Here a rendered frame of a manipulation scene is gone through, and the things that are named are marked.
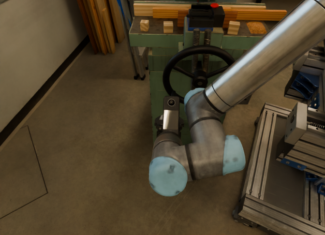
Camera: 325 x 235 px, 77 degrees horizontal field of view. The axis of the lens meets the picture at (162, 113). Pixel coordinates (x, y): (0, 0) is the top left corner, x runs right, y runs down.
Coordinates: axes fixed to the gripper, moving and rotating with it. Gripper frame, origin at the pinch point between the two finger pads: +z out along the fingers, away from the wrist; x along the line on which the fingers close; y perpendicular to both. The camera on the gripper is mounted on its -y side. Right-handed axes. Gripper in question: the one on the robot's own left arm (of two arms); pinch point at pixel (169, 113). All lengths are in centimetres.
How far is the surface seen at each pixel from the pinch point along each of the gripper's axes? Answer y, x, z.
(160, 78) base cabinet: -7.1, -5.2, 34.7
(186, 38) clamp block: -25.2, 5.4, 13.3
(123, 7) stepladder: -50, -38, 105
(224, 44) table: -23.8, 22.3, 25.1
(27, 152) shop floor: 55, -103, 62
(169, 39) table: -25.0, -1.4, 24.4
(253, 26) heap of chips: -31, 34, 28
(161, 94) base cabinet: 2.5, -4.8, 40.0
